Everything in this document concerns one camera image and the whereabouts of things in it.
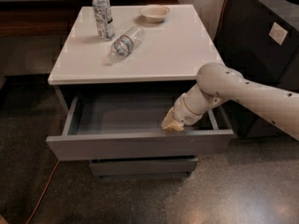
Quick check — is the dark counter cabinet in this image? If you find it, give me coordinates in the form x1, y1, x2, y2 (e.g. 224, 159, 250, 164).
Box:
214, 0, 299, 139

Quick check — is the white wall outlet plate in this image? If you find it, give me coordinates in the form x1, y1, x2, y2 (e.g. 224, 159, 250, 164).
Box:
269, 22, 288, 45

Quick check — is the grey drawer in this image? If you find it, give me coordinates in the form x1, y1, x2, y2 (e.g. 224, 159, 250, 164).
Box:
47, 93, 233, 161
90, 156, 197, 176

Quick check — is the orange power cable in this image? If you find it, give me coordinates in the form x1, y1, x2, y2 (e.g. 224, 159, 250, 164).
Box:
24, 0, 240, 224

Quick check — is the grey bottom drawer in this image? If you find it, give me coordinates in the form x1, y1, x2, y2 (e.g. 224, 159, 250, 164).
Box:
90, 156, 197, 176

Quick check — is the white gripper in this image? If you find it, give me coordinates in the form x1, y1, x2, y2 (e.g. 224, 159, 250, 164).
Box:
161, 93, 208, 132

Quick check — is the upright clear water bottle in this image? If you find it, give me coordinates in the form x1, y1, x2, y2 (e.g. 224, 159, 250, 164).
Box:
92, 0, 115, 41

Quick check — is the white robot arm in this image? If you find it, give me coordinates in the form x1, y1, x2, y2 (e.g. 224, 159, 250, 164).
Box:
162, 63, 299, 140

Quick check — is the grey top drawer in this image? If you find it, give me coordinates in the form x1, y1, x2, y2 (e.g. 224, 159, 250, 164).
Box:
47, 93, 233, 161

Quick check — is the beige paper bowl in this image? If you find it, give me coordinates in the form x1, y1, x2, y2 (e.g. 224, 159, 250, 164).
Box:
139, 5, 170, 23

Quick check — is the clear water bottle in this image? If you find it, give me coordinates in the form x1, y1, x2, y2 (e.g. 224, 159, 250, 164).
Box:
92, 0, 115, 41
108, 26, 145, 63

